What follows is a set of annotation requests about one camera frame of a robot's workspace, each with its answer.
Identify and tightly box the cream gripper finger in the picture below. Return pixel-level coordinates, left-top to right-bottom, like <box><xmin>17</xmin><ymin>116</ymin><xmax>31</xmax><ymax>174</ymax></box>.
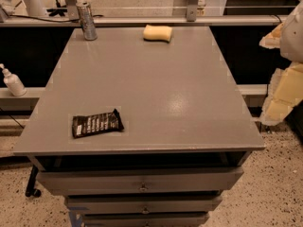
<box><xmin>259</xmin><ymin>23</ymin><xmax>284</xmax><ymax>49</ymax></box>
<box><xmin>259</xmin><ymin>62</ymin><xmax>303</xmax><ymax>126</ymax></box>

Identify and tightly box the black rxbar chocolate wrapper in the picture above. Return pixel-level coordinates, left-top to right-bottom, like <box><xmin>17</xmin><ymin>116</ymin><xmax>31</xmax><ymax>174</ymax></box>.
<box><xmin>72</xmin><ymin>109</ymin><xmax>124</xmax><ymax>138</ymax></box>

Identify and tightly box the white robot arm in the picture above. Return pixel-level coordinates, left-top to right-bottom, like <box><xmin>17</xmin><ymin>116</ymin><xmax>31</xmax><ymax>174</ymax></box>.
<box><xmin>259</xmin><ymin>2</ymin><xmax>303</xmax><ymax>126</ymax></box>

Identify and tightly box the silver redbull can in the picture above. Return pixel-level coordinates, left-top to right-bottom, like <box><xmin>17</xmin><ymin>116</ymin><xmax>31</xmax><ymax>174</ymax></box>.
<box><xmin>76</xmin><ymin>1</ymin><xmax>98</xmax><ymax>41</ymax></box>

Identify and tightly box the grey drawer cabinet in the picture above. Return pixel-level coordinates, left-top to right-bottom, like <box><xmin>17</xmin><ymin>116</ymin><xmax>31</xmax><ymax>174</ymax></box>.
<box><xmin>15</xmin><ymin>26</ymin><xmax>263</xmax><ymax>200</ymax></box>

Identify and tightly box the yellow sponge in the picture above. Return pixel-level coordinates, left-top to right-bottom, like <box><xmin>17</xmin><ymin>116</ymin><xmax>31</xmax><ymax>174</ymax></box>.
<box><xmin>143</xmin><ymin>25</ymin><xmax>172</xmax><ymax>43</ymax></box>

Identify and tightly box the grey bottom drawer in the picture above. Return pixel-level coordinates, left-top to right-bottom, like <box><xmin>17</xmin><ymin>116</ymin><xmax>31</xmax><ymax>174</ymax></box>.
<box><xmin>83</xmin><ymin>212</ymin><xmax>209</xmax><ymax>227</ymax></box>

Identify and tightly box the grey drawer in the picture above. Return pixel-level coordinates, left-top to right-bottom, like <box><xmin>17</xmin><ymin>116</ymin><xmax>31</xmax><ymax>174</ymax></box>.
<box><xmin>37</xmin><ymin>166</ymin><xmax>243</xmax><ymax>196</ymax></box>
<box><xmin>83</xmin><ymin>212</ymin><xmax>209</xmax><ymax>227</ymax></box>
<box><xmin>65</xmin><ymin>194</ymin><xmax>222</xmax><ymax>215</ymax></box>

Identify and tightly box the grey middle drawer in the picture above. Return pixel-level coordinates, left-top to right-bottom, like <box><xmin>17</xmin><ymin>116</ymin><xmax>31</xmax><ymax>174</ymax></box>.
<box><xmin>65</xmin><ymin>194</ymin><xmax>222</xmax><ymax>215</ymax></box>

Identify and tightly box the grey top drawer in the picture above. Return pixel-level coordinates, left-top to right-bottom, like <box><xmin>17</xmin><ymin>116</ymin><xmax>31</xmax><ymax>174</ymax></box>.
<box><xmin>37</xmin><ymin>166</ymin><xmax>243</xmax><ymax>196</ymax></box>

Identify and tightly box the white spray bottle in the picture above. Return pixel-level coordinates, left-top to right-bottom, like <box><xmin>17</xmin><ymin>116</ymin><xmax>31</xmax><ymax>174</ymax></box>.
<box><xmin>0</xmin><ymin>63</ymin><xmax>27</xmax><ymax>96</ymax></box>

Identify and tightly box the black caster leg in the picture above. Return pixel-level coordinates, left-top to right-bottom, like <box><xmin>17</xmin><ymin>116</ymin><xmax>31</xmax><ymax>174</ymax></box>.
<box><xmin>25</xmin><ymin>166</ymin><xmax>41</xmax><ymax>198</ymax></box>

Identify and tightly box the grey metal rail frame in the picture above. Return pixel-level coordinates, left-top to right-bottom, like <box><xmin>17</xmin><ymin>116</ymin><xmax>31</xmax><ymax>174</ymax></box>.
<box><xmin>0</xmin><ymin>0</ymin><xmax>289</xmax><ymax>27</ymax></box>

